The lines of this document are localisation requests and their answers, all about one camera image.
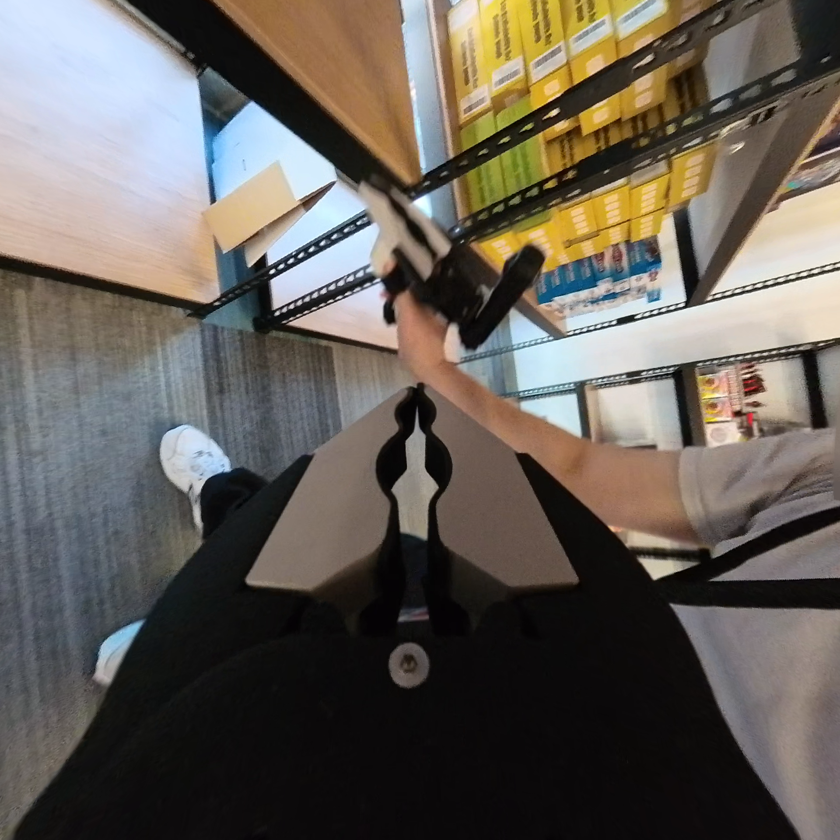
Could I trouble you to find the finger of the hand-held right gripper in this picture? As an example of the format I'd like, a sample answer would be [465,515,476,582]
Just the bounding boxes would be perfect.
[392,197,455,271]
[357,179,411,275]

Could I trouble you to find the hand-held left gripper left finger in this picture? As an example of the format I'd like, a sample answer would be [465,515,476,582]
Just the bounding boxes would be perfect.
[244,386,420,634]

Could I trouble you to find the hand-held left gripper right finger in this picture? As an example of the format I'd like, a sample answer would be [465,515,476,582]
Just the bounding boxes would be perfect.
[419,384,581,631]

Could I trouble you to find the person's right forearm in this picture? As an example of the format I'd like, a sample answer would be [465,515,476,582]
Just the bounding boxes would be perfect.
[400,348,698,547]

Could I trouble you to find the white shelf board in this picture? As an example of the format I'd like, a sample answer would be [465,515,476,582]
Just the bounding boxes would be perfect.
[210,98,403,350]

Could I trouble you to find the folded cardboard sheet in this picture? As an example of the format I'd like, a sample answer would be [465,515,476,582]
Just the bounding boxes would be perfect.
[202,161,339,266]

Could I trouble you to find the person's white shoe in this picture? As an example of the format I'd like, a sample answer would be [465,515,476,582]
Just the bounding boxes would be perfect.
[94,620,147,688]
[159,424,232,529]

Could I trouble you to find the row of blue white packets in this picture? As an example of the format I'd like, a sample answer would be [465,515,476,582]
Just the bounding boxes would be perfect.
[535,235,664,317]

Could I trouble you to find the black metal shelf rack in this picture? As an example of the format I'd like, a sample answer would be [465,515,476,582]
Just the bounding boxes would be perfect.
[128,0,840,342]

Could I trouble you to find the stack of pale yellow boxes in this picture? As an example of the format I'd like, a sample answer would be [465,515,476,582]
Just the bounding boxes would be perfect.
[446,0,721,270]

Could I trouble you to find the row of snack packets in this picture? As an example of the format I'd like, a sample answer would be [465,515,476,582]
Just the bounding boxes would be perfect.
[694,363,770,422]

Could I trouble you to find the person's white shirt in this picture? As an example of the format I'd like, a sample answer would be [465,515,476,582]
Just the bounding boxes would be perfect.
[676,430,840,840]

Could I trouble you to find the grey metal shelf rack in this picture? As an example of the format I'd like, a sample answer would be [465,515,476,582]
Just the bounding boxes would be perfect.
[459,98,840,454]

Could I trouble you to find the black lanyard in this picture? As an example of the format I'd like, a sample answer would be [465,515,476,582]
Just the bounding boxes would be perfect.
[656,504,840,609]

